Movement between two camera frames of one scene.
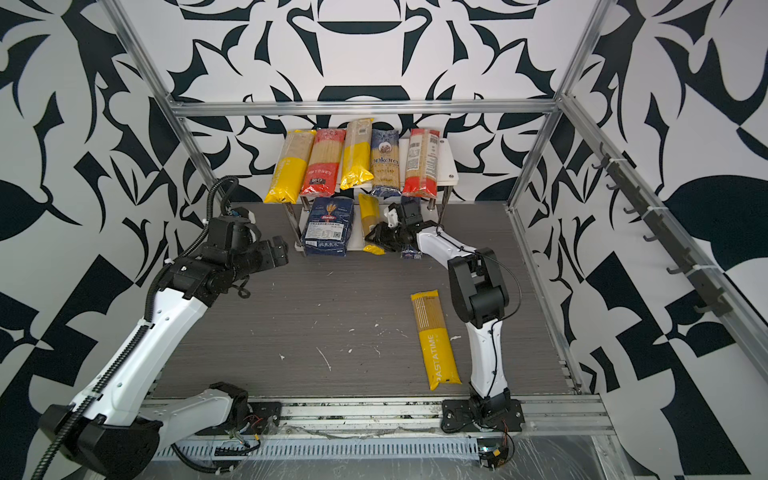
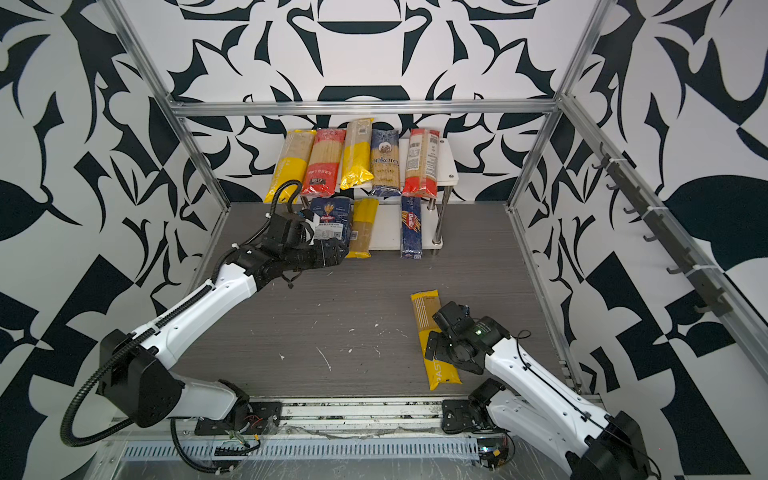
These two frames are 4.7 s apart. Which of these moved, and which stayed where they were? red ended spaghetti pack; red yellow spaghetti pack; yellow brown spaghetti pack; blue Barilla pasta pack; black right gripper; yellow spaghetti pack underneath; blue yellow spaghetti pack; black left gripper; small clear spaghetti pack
Moved: small clear spaghetti pack; black left gripper; black right gripper
Stayed: red yellow spaghetti pack; blue yellow spaghetti pack; yellow spaghetti pack underneath; red ended spaghetti pack; blue Barilla pasta pack; yellow brown spaghetti pack
